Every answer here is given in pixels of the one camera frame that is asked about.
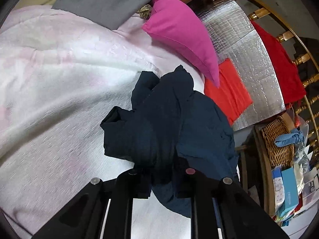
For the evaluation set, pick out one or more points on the grey cloth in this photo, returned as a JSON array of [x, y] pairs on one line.
[[104, 2]]

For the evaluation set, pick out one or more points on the wooden spindle bed rail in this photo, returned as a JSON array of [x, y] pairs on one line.
[[302, 59]]

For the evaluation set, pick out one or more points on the red cloth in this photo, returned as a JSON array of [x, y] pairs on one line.
[[279, 62]]

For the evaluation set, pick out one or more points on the light blue cloth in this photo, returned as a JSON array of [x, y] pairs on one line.
[[289, 139]]

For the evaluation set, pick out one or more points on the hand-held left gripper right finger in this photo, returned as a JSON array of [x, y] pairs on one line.
[[204, 191]]

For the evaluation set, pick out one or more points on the light wooden frame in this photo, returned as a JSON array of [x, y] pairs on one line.
[[263, 164]]

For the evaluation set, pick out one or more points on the pink pillow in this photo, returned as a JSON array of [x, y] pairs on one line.
[[179, 34]]

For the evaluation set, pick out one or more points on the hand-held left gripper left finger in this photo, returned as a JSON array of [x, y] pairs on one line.
[[122, 191]]

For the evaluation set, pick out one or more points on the blue cardboard box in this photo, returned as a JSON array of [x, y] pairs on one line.
[[290, 191]]

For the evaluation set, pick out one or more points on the silver foil mat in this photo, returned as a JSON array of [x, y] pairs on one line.
[[256, 62]]

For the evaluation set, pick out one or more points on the white fluffy blanket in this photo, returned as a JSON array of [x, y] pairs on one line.
[[62, 79]]

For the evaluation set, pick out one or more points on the white and blue packet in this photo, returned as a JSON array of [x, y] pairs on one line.
[[277, 184]]

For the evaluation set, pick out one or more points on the red cushion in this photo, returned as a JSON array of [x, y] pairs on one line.
[[229, 94]]

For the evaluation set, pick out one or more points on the navy blue padded jacket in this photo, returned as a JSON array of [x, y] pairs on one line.
[[169, 119]]

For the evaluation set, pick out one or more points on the wicker basket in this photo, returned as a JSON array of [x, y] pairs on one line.
[[276, 142]]

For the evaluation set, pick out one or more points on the leopard print cloth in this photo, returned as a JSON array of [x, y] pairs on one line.
[[144, 12]]

